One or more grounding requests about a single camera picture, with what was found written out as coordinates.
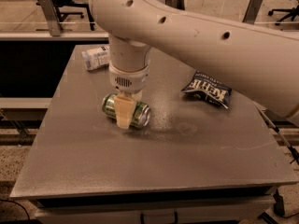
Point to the blue Kettle chips bag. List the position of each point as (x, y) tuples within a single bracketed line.
[(208, 89)]

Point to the clear plastic water bottle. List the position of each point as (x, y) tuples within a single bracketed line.
[(96, 58)]

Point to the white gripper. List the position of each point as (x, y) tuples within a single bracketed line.
[(129, 80)]

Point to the green soda can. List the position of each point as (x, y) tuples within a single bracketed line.
[(141, 116)]

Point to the grey tripod leg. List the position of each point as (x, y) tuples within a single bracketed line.
[(275, 128)]

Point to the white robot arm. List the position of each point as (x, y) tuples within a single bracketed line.
[(258, 62)]

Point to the grey table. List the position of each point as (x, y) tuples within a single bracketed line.
[(193, 162)]

